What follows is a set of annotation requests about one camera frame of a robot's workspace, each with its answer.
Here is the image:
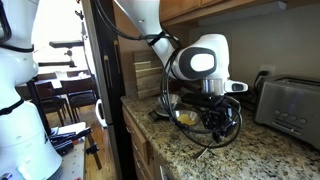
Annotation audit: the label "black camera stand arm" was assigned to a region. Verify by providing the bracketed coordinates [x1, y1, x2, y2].
[37, 40, 85, 69]

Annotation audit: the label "steel bowl on scale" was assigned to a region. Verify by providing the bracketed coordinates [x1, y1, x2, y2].
[157, 93, 182, 111]

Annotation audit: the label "white perforated robot table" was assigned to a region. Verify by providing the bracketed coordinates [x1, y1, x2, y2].
[48, 121, 88, 180]

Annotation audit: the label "steel bowl with yellow powder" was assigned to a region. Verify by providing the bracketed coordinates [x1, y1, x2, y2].
[171, 109, 202, 128]

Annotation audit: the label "wooden upper cabinet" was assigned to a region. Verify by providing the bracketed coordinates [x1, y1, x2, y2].
[159, 0, 320, 27]

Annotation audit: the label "patchwork wooden cutting board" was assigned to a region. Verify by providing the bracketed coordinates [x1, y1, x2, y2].
[133, 60, 166, 100]

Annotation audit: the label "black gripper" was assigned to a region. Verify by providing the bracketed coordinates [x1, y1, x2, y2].
[199, 103, 235, 144]

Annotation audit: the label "black kitchen scale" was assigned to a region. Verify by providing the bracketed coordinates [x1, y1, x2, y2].
[148, 105, 175, 122]

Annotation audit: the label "black clamp with orange handle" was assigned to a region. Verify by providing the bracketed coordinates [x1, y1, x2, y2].
[49, 127, 93, 157]

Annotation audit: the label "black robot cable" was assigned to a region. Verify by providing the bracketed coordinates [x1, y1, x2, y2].
[91, 0, 244, 150]

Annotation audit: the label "dark wooden dining chair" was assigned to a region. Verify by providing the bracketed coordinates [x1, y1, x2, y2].
[59, 78, 98, 123]
[34, 81, 68, 127]

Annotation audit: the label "stainless steel dishwasher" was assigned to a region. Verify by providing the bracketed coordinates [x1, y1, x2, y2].
[153, 156, 175, 180]

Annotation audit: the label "stainless steel toaster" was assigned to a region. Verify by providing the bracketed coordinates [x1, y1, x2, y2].
[254, 75, 320, 151]

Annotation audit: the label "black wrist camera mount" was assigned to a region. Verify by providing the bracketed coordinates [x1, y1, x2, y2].
[181, 93, 219, 110]

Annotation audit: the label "white wall outlet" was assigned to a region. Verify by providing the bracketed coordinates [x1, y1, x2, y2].
[259, 65, 277, 78]

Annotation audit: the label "wooden lower drawer cabinet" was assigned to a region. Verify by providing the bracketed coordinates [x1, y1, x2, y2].
[121, 104, 158, 180]

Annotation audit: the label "dark dining table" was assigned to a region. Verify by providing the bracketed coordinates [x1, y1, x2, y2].
[16, 70, 96, 92]

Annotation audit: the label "black refrigerator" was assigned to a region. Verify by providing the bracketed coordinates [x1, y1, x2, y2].
[81, 0, 138, 180]

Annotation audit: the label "black power cord plug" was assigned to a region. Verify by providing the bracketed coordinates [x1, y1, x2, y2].
[253, 70, 270, 92]

